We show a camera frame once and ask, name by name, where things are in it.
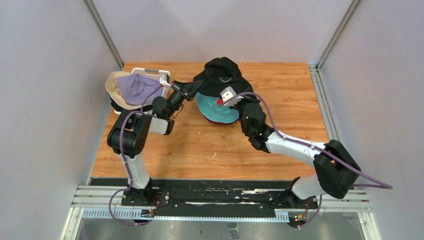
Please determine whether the maroon bucket hat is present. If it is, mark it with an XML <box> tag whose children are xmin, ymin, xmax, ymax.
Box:
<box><xmin>204</xmin><ymin>116</ymin><xmax>238</xmax><ymax>126</ymax></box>

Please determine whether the cream straw-coloured bucket hat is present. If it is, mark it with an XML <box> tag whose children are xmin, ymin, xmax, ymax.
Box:
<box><xmin>105</xmin><ymin>71</ymin><xmax>146</xmax><ymax>111</ymax></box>

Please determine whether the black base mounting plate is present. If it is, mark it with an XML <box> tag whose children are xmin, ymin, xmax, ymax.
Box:
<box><xmin>89</xmin><ymin>178</ymin><xmax>355</xmax><ymax>220</ymax></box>

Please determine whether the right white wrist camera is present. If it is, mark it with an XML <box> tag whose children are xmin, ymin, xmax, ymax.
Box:
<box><xmin>216</xmin><ymin>86</ymin><xmax>243</xmax><ymax>107</ymax></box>

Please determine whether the white slotted cable duct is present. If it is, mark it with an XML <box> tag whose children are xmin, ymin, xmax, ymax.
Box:
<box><xmin>82</xmin><ymin>207</ymin><xmax>290</xmax><ymax>223</ymax></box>

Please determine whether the lavender bucket hat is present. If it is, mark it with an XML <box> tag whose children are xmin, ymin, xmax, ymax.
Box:
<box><xmin>116</xmin><ymin>73</ymin><xmax>164</xmax><ymax>106</ymax></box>

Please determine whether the beige bucket hat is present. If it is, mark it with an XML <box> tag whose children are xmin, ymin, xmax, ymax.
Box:
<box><xmin>193</xmin><ymin>57</ymin><xmax>253</xmax><ymax>98</ymax></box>

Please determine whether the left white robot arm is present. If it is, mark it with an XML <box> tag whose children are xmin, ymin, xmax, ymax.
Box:
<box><xmin>107</xmin><ymin>80</ymin><xmax>204</xmax><ymax>207</ymax></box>

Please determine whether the white perforated plastic basket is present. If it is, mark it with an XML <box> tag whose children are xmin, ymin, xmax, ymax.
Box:
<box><xmin>111</xmin><ymin>67</ymin><xmax>171</xmax><ymax>115</ymax></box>

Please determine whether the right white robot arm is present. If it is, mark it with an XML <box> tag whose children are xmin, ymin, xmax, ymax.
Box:
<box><xmin>235</xmin><ymin>100</ymin><xmax>361</xmax><ymax>209</ymax></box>

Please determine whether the teal bucket hat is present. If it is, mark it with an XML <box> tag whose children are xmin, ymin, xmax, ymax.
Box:
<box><xmin>196</xmin><ymin>92</ymin><xmax>239</xmax><ymax>122</ymax></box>

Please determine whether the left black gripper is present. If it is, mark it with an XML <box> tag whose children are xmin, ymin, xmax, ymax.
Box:
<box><xmin>165</xmin><ymin>81</ymin><xmax>203</xmax><ymax>119</ymax></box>

